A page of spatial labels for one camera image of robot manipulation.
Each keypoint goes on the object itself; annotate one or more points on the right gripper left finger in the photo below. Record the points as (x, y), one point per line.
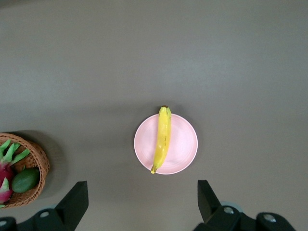
(69, 207)

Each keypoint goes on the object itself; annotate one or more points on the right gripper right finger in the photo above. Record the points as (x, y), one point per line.
(209, 204)

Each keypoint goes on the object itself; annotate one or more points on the green avocado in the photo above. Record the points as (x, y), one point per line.
(25, 180)

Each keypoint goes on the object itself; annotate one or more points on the pink dragon fruit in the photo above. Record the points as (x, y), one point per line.
(4, 173)

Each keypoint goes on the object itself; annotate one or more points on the yellow banana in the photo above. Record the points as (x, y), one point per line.
(163, 139)

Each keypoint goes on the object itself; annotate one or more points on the brown wicker basket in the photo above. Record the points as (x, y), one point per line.
(39, 156)

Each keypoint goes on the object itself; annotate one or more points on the pink plate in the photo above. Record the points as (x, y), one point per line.
(183, 144)

